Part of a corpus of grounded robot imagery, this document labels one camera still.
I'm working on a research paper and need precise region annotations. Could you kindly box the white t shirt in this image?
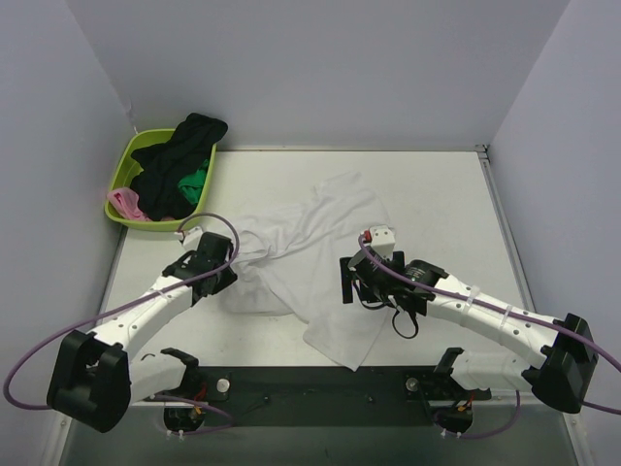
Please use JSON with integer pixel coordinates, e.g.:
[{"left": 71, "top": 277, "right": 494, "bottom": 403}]
[{"left": 220, "top": 172, "right": 390, "bottom": 371}]

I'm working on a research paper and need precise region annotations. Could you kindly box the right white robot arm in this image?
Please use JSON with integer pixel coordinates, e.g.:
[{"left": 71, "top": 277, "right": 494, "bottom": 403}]
[{"left": 340, "top": 251, "right": 599, "bottom": 414}]

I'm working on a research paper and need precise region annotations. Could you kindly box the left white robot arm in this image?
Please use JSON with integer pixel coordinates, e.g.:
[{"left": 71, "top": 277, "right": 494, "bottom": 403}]
[{"left": 47, "top": 232, "right": 237, "bottom": 433}]

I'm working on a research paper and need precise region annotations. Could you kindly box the green t shirt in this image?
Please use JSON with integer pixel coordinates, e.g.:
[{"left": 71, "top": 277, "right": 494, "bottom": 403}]
[{"left": 178, "top": 159, "right": 210, "bottom": 207}]

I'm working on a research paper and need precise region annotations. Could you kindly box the black t shirt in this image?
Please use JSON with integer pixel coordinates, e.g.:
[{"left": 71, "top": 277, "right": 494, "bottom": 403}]
[{"left": 130, "top": 113, "right": 228, "bottom": 221}]

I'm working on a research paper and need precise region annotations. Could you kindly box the pink t shirt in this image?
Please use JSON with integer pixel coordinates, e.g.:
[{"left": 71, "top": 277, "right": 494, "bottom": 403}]
[{"left": 106, "top": 187, "right": 152, "bottom": 221}]

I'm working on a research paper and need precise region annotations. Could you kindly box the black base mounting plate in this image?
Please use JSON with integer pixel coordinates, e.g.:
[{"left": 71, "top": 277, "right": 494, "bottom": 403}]
[{"left": 164, "top": 366, "right": 491, "bottom": 430}]

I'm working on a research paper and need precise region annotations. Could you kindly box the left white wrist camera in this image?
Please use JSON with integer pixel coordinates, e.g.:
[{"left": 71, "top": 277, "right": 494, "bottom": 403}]
[{"left": 175, "top": 226, "right": 204, "bottom": 250}]

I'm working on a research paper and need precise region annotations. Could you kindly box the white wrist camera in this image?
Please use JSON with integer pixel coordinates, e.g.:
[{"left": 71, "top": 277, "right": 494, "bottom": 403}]
[
  {"left": 175, "top": 226, "right": 204, "bottom": 250},
  {"left": 362, "top": 225, "right": 396, "bottom": 259}
]

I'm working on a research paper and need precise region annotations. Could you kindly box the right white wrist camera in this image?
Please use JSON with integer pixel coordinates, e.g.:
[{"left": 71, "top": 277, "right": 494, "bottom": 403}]
[{"left": 362, "top": 225, "right": 396, "bottom": 259}]

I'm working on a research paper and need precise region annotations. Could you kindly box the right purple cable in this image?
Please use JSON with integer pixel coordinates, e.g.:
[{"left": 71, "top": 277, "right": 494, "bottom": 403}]
[{"left": 357, "top": 235, "right": 621, "bottom": 416}]

